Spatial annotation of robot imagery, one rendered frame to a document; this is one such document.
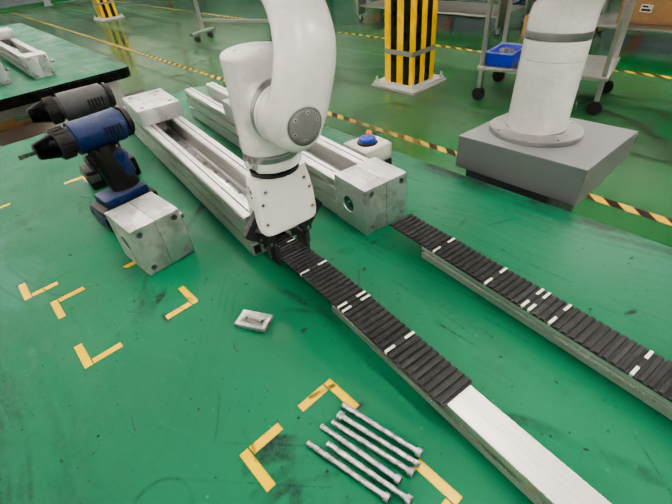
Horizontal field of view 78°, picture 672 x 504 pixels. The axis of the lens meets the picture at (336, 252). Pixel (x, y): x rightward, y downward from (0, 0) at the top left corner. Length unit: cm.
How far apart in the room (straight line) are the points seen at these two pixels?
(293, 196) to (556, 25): 57
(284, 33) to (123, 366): 48
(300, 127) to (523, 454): 42
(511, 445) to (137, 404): 45
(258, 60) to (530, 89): 59
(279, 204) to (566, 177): 54
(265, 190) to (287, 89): 18
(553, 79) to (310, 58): 57
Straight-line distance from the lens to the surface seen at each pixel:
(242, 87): 56
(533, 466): 50
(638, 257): 82
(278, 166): 59
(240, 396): 57
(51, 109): 110
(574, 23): 94
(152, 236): 77
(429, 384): 52
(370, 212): 75
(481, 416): 51
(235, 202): 76
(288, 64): 49
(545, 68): 95
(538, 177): 92
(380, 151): 96
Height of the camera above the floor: 124
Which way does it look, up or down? 39 degrees down
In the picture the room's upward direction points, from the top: 6 degrees counter-clockwise
